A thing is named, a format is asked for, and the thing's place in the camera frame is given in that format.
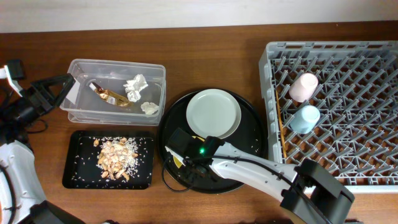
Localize gold snack wrapper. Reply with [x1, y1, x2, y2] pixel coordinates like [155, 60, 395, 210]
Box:
[89, 82, 131, 107]

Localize light grey plate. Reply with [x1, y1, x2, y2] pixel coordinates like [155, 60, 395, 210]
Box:
[186, 89, 242, 139]

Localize large white tissue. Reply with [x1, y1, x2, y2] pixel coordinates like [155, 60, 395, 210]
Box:
[123, 74, 149, 103]

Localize small white tissue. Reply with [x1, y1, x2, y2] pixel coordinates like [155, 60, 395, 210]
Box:
[141, 102, 159, 115]

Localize food scraps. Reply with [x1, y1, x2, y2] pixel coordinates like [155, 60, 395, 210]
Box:
[93, 137, 139, 182]

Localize wooden chopstick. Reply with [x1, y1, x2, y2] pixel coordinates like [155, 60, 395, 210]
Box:
[275, 90, 287, 159]

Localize blue cup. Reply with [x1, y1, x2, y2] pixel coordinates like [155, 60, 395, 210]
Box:
[290, 105, 320, 134]

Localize pink cup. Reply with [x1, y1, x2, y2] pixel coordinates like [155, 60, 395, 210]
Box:
[289, 73, 318, 103]

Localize yellow bowl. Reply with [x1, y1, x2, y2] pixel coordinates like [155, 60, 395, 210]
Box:
[173, 136, 205, 169]

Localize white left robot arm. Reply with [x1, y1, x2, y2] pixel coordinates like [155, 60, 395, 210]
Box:
[1, 73, 82, 223]

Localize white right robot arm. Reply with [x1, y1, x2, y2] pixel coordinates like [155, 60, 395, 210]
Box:
[165, 128, 355, 223]

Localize clear plastic waste bin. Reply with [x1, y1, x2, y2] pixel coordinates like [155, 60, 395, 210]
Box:
[60, 58, 166, 126]

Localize grey dishwasher rack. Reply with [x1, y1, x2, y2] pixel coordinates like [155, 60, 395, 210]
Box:
[259, 40, 397, 194]

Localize round black serving tray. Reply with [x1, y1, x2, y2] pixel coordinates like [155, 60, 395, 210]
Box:
[157, 89, 268, 194]

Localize black rectangular tray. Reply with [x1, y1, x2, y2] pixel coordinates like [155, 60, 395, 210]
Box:
[62, 130, 155, 190]

